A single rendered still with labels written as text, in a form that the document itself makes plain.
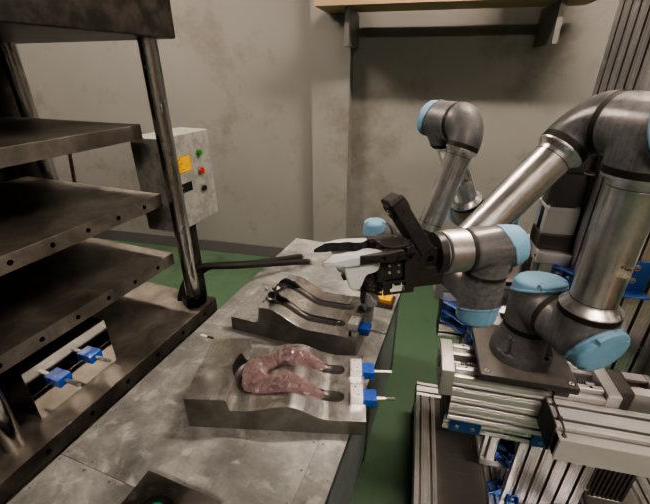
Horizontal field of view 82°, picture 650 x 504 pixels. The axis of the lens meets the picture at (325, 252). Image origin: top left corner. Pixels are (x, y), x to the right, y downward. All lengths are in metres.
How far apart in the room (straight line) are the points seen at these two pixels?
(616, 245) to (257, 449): 0.95
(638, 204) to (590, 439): 0.57
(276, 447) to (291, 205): 2.68
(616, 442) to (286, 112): 2.96
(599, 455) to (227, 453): 0.90
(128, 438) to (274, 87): 2.77
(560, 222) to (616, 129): 0.45
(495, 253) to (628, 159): 0.27
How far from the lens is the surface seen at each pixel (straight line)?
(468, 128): 1.22
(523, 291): 1.00
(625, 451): 1.16
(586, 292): 0.90
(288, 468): 1.11
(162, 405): 1.32
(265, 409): 1.12
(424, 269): 0.65
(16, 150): 1.29
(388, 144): 3.23
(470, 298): 0.73
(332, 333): 1.33
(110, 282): 1.52
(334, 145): 3.17
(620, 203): 0.84
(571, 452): 1.14
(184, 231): 1.58
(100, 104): 4.32
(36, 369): 1.39
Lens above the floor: 1.72
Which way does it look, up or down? 26 degrees down
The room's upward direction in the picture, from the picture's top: straight up
